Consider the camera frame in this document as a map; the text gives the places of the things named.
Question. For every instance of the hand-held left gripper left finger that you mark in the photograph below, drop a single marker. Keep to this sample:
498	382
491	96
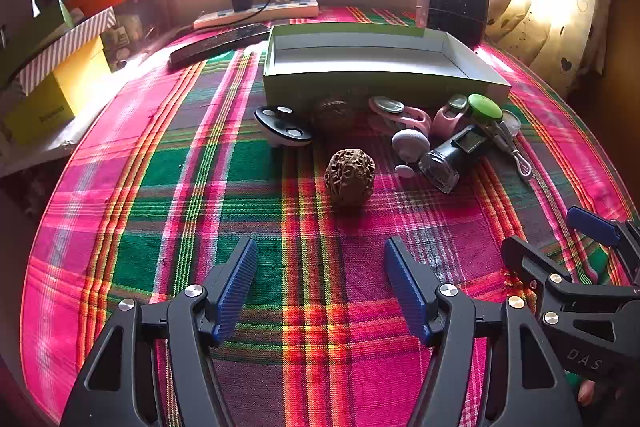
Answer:
235	292

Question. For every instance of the black oval gadget white buttons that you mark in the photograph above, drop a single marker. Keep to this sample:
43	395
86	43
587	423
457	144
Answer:
282	127

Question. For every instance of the green white cardboard box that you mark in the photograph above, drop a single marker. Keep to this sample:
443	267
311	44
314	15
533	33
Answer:
350	82

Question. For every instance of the plaid tablecloth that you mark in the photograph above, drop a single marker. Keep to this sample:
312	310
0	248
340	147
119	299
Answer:
150	207

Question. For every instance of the black flashlight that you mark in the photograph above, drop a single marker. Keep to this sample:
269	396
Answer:
450	157

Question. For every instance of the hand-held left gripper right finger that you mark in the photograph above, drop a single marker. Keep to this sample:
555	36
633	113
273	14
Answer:
407	292

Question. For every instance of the white mushroom knob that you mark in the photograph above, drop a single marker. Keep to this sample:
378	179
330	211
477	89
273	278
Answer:
410	144

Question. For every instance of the beige power strip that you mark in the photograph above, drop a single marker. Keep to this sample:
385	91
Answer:
280	9

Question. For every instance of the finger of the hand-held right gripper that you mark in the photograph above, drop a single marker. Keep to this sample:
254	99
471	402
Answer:
595	227
530	259

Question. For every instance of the person's right hand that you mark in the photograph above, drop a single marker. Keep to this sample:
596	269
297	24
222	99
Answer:
586	393

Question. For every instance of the green card box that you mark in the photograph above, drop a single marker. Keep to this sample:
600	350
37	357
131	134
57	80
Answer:
30	37

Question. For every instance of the yellow box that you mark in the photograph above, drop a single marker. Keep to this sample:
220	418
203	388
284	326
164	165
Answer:
60	92

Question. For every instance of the small grey desk heater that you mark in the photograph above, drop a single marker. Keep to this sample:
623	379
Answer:
457	12

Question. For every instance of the black smartphone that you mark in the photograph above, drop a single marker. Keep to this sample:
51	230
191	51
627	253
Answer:
215	44

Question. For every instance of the striped box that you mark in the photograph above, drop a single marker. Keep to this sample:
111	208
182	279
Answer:
65	42

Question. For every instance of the pink ear hook clip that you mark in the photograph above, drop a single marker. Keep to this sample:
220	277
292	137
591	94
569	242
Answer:
400	114
447	117

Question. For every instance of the brown walnut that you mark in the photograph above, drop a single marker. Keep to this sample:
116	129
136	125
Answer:
348	177
332	109

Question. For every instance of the green top white stopper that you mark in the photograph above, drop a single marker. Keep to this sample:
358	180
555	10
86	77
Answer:
484	107

